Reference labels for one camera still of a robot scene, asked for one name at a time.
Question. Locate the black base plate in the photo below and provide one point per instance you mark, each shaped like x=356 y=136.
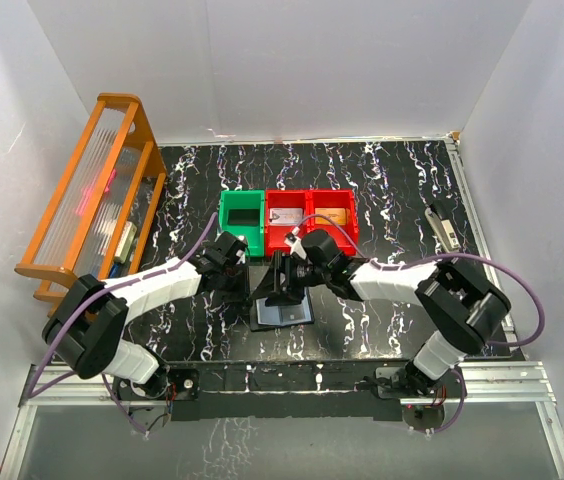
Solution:
x=192 y=391

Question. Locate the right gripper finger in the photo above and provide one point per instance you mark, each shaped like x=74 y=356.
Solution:
x=281 y=296
x=273 y=276

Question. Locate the silver credit card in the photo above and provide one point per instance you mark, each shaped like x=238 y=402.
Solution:
x=285 y=216

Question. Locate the black silver stapler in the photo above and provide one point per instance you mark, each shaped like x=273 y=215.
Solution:
x=442 y=226

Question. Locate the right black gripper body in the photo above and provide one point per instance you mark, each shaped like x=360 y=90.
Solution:
x=285 y=273

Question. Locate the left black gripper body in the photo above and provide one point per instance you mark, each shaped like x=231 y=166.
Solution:
x=237 y=282

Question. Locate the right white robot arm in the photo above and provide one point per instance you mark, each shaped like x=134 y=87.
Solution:
x=464 y=306

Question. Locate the wooden shelf rack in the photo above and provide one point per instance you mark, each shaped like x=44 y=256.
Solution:
x=115 y=174

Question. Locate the red double plastic bin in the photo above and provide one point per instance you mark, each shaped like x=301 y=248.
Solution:
x=346 y=236

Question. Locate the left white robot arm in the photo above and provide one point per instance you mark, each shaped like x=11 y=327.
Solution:
x=86 y=329

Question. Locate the orange credit card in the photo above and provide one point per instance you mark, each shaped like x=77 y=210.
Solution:
x=332 y=215

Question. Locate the green plastic bin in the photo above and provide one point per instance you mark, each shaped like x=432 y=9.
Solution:
x=242 y=213

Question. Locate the white eraser box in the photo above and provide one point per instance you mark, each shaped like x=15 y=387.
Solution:
x=125 y=243

